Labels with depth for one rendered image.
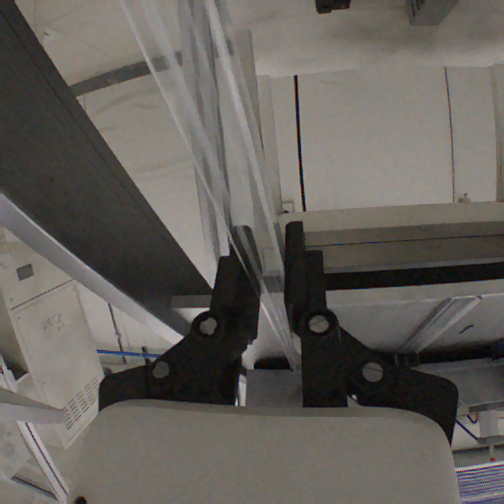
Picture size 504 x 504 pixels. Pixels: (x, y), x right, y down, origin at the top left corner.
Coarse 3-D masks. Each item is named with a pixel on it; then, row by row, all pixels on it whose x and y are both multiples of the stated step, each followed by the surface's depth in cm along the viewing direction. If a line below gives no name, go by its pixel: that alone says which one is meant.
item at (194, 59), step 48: (144, 0) 4; (192, 0) 4; (144, 48) 4; (192, 48) 4; (192, 96) 5; (240, 96) 5; (192, 144) 6; (240, 144) 6; (240, 192) 7; (240, 240) 9; (288, 336) 18
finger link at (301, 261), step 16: (288, 224) 12; (288, 240) 11; (304, 240) 13; (288, 256) 11; (304, 256) 11; (320, 256) 11; (288, 272) 10; (304, 272) 10; (320, 272) 11; (288, 288) 10; (304, 288) 10; (320, 288) 10; (288, 304) 10; (304, 304) 9; (320, 304) 10; (288, 320) 11; (352, 336) 9; (352, 352) 9; (368, 352) 9; (352, 368) 8; (368, 368) 8; (384, 368) 8; (352, 384) 8; (368, 384) 8; (384, 384) 8; (352, 400) 9
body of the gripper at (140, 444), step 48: (96, 432) 7; (144, 432) 7; (192, 432) 7; (240, 432) 7; (288, 432) 6; (336, 432) 6; (384, 432) 6; (432, 432) 6; (96, 480) 6; (144, 480) 6; (192, 480) 6; (240, 480) 6; (288, 480) 6; (336, 480) 5; (384, 480) 5; (432, 480) 5
